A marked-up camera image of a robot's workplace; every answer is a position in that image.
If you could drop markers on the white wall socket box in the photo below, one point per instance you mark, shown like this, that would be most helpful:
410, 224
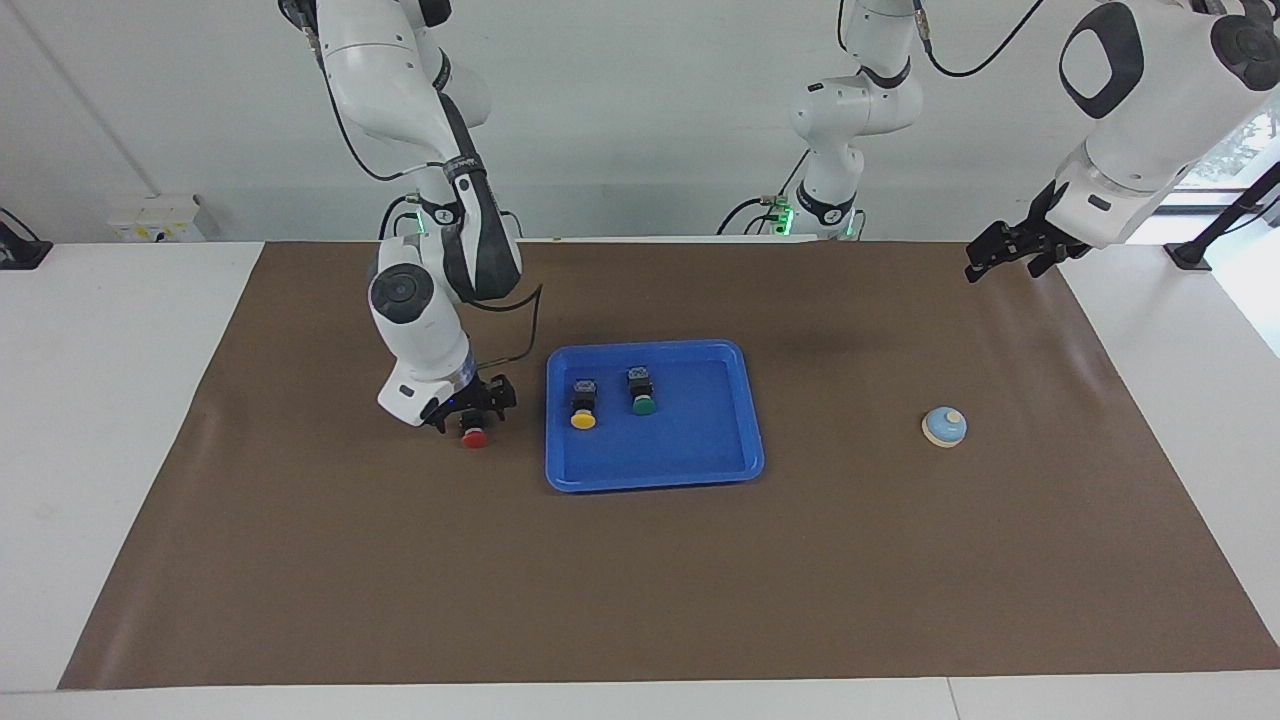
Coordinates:
150, 225

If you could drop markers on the light blue call bell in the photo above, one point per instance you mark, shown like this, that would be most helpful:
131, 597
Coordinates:
944, 428

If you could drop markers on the blue plastic tray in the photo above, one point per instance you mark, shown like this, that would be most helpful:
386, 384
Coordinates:
690, 440

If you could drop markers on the window with white frame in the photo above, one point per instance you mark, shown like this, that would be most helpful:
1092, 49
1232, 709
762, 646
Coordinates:
1250, 150

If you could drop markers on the small black stand base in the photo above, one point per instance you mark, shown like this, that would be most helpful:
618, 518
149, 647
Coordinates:
20, 255

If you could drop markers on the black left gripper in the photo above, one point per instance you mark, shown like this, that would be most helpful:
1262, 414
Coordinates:
1038, 238

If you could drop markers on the black stand with angled pole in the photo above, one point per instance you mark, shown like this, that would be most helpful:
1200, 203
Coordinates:
1190, 255

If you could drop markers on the yellow push button switch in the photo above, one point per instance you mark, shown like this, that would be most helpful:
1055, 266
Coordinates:
583, 420

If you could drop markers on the green push button switch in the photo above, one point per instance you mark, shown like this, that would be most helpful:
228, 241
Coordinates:
643, 406

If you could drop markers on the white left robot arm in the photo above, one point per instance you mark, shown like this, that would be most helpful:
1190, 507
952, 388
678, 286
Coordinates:
1140, 130

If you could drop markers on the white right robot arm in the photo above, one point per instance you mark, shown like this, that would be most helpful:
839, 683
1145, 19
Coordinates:
420, 340

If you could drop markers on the red push button switch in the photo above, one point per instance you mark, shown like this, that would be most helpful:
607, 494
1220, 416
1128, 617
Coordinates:
475, 439

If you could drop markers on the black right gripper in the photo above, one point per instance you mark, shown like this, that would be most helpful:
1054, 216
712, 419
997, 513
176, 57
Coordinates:
470, 395

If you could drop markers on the brown table mat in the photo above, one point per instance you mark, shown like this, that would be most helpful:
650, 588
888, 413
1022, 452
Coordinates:
640, 580

